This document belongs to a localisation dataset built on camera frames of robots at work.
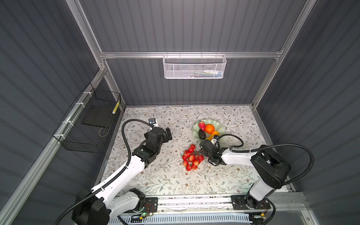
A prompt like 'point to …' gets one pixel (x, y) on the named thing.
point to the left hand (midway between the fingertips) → (161, 130)
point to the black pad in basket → (100, 115)
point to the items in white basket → (205, 73)
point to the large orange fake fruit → (209, 128)
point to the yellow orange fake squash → (215, 132)
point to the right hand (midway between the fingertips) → (206, 149)
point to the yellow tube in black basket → (116, 107)
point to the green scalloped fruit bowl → (218, 126)
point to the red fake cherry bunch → (191, 160)
